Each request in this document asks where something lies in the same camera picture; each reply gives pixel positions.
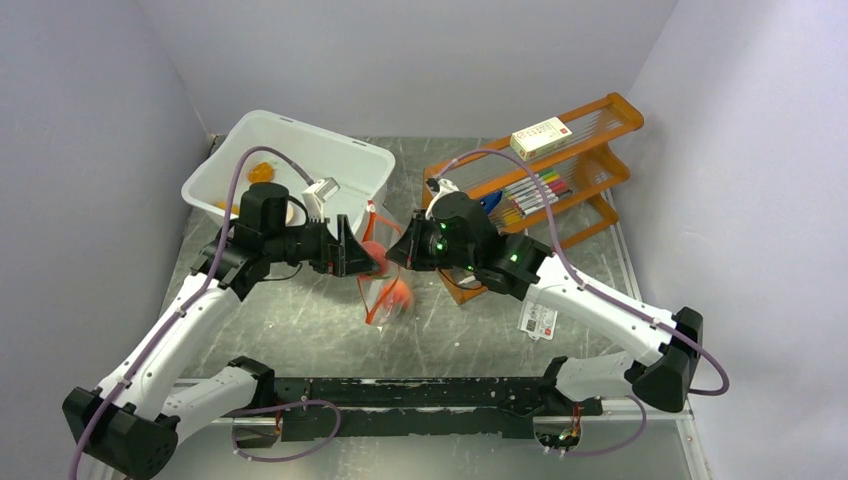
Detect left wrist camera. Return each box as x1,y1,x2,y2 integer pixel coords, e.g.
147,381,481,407
302,177,340,220

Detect orange wooden shelf rack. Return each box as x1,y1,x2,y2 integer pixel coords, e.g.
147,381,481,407
420,92,645,306

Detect red peach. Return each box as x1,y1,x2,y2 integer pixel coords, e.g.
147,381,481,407
362,240,389,276

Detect coloured marker pens set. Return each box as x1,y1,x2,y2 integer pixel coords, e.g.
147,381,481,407
504,168,573,218

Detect blue stapler tool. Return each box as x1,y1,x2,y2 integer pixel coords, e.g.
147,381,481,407
479,190,503,215

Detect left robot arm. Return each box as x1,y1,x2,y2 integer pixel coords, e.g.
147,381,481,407
62,178,377,479

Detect white paper card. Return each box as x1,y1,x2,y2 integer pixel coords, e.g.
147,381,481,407
517,301,558,341

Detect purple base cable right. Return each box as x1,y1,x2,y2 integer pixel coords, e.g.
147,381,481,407
543,396,647,460

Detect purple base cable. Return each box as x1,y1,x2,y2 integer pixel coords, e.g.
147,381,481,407
543,396,647,460
228,398,344,465

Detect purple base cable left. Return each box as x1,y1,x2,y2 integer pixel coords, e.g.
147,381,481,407
228,398,344,465

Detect white plastic bin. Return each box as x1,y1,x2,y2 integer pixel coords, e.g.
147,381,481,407
181,110,395,238

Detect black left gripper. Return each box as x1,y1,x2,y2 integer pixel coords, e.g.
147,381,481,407
266,213,380,276

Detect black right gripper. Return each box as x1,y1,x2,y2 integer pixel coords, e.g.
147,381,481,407
385,209,478,273

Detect clear zip top bag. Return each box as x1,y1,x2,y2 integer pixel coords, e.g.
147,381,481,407
357,201,414,329

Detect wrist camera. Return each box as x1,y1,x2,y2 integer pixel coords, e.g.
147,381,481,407
302,177,340,220
425,177,460,220

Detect dark orange fruit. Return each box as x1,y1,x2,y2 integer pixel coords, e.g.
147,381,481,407
247,162,276,184

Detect orange peach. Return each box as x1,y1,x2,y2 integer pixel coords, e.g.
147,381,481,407
383,278,414,313

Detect yellow orange fruit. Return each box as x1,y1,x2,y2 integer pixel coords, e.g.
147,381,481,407
215,201,240,215

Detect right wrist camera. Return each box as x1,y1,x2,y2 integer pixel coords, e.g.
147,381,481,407
425,177,460,220

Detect white red carton box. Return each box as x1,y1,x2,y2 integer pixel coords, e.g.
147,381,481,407
509,117,572,162

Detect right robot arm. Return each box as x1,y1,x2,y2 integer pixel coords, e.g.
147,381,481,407
386,192,703,414

